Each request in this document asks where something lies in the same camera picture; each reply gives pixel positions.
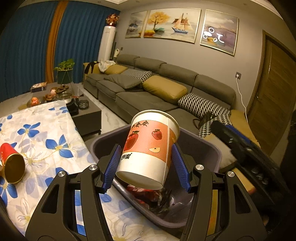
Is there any potted plant dark pot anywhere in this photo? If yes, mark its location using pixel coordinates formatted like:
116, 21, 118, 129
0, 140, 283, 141
54, 59, 76, 85

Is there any artificial flower arrangement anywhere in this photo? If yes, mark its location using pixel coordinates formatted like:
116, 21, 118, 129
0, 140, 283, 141
106, 13, 120, 27

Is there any orange curtain strip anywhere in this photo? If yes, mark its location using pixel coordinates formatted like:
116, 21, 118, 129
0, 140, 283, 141
45, 1, 67, 83

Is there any white charging cable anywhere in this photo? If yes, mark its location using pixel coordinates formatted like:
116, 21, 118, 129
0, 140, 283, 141
237, 77, 250, 122

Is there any white cloth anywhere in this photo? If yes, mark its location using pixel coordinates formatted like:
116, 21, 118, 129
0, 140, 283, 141
99, 60, 116, 71

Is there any black strap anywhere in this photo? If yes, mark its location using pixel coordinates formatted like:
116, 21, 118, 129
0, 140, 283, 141
192, 112, 217, 131

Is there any small yellow pillow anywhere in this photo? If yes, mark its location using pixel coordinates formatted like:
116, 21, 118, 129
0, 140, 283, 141
103, 64, 128, 75

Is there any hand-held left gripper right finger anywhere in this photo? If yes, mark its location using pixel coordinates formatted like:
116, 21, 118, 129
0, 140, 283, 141
171, 142, 256, 241

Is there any large yellow pillow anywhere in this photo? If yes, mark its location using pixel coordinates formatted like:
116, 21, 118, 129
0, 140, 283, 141
142, 75, 188, 105

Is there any wooden door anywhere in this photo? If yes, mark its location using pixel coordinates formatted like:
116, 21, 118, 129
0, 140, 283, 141
246, 30, 296, 161

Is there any glass teapot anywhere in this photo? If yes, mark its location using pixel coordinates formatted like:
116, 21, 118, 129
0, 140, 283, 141
57, 90, 73, 103

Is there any sailboat and tree painting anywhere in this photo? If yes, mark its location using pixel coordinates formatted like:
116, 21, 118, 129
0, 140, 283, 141
143, 9, 202, 44

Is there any light grey pillow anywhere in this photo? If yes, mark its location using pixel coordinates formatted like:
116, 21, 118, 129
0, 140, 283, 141
206, 136, 238, 172

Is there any large black plastic bag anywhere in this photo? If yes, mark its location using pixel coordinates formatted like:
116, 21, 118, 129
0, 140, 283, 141
148, 188, 177, 215

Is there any grey sectional sofa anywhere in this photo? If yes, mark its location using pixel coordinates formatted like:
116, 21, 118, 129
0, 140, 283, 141
83, 54, 237, 142

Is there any black induction cooker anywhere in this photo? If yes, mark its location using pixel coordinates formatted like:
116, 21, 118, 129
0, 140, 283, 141
66, 100, 80, 115

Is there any houndstooth pillow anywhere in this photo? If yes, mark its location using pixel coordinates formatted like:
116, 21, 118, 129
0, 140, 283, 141
122, 68, 153, 82
178, 93, 231, 119
198, 115, 232, 139

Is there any grey purple abstract painting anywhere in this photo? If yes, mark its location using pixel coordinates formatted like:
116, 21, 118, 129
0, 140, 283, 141
199, 9, 239, 56

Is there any blue floral tablecloth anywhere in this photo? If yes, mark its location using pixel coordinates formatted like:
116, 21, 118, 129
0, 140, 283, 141
0, 101, 176, 241

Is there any blue curtain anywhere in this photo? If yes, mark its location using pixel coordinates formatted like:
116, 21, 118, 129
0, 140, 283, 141
0, 8, 56, 103
55, 3, 121, 84

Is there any black garment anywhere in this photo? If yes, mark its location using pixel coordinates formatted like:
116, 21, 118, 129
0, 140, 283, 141
84, 61, 100, 75

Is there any white standing air conditioner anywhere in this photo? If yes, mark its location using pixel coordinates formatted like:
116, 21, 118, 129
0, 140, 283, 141
97, 26, 116, 63

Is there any flat printed box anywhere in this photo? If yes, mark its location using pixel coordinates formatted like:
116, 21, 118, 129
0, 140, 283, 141
31, 82, 48, 93

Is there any narrow landscape painting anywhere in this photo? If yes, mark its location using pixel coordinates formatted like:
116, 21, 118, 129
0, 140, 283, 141
125, 11, 148, 39

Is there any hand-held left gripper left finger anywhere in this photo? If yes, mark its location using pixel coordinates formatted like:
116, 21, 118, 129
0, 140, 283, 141
25, 144, 122, 241

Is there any grey plastic bin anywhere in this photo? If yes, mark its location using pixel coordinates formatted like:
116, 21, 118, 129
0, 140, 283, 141
92, 125, 222, 229

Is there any apple print paper cup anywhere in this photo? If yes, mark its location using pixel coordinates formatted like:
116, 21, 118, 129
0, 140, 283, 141
116, 110, 180, 191

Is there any dark coffee table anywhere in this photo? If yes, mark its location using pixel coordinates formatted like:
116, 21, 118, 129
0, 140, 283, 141
18, 89, 102, 138

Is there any red plastic bag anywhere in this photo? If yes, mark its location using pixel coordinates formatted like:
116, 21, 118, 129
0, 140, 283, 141
126, 184, 158, 204

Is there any red paper cup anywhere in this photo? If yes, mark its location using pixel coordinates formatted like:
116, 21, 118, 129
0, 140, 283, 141
0, 143, 25, 184

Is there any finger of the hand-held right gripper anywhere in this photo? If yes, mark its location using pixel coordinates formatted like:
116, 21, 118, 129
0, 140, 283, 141
211, 120, 278, 191
227, 124, 261, 149

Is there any dark grey pillow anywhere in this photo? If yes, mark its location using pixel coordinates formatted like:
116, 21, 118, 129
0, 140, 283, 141
104, 74, 143, 90

